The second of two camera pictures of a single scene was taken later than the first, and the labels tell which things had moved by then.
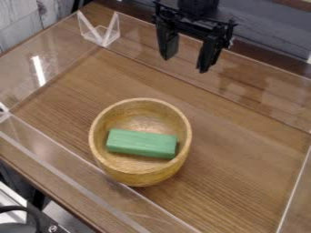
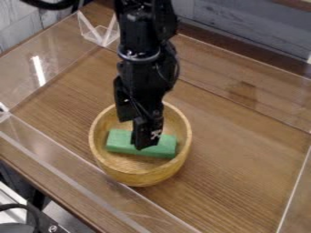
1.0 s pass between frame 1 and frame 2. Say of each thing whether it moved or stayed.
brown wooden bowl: stayed
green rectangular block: stayed
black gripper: moved
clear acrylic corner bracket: stayed
